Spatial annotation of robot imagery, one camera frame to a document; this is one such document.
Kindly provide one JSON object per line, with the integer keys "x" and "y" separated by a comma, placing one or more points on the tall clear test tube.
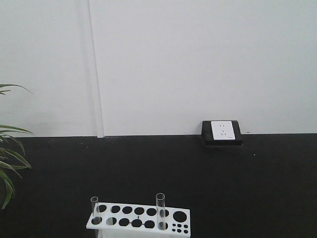
{"x": 160, "y": 203}

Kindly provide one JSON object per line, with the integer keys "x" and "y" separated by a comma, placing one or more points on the short clear test tube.
{"x": 96, "y": 218}

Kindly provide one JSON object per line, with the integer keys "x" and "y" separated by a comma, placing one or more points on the white socket on black base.
{"x": 221, "y": 133}

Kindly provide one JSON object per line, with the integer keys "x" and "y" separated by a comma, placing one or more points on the white test tube rack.
{"x": 141, "y": 219}

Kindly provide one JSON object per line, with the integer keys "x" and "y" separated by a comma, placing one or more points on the green potted plant leaves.
{"x": 11, "y": 160}

